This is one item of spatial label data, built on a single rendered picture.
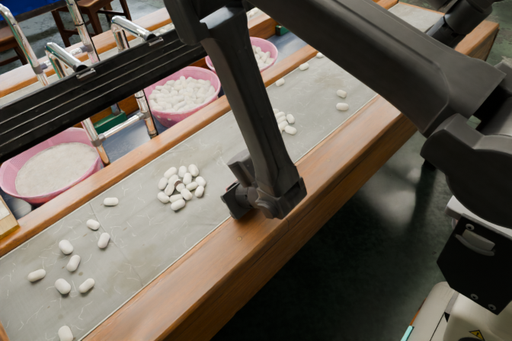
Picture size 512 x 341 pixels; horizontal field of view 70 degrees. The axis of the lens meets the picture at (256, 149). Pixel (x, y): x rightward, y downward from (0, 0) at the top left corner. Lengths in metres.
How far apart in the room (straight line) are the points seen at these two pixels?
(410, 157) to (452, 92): 1.83
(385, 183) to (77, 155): 1.42
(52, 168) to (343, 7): 0.97
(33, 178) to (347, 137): 0.87
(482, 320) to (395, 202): 1.20
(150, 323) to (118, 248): 0.21
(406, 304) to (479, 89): 1.37
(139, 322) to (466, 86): 0.66
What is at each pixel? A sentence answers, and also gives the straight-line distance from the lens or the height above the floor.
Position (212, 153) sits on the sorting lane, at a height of 0.74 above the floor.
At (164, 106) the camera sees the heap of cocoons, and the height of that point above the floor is 0.74.
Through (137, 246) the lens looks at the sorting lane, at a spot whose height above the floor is 0.74.
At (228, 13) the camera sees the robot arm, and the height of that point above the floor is 1.25.
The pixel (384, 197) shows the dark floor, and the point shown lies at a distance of 1.91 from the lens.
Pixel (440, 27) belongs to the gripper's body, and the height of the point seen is 1.12.
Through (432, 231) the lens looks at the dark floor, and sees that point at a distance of 1.86.
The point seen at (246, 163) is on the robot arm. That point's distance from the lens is 0.69.
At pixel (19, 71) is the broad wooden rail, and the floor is 0.76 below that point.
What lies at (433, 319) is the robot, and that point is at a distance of 1.33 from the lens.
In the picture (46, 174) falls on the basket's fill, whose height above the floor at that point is 0.74.
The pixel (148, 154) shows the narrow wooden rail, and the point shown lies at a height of 0.76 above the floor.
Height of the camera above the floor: 1.45
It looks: 44 degrees down
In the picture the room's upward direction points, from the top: 5 degrees counter-clockwise
